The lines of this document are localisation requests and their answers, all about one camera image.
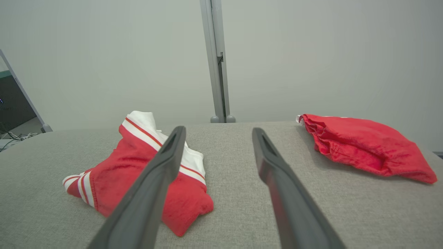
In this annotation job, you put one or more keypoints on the grey partition post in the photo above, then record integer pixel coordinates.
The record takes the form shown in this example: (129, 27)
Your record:
(225, 93)
(20, 90)
(211, 52)

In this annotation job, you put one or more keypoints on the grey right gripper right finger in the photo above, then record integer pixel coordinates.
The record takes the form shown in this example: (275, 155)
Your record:
(294, 207)

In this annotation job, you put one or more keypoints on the red shorts with white stripe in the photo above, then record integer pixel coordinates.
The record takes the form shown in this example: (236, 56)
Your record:
(363, 145)

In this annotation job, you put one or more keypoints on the red and white jersey shirt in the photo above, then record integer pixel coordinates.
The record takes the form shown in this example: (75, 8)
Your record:
(114, 180)

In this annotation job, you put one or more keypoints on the dark grey cabinet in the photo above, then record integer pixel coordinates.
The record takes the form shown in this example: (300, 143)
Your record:
(14, 103)

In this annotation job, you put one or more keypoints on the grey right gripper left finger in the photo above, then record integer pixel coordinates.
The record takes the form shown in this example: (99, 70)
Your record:
(145, 200)

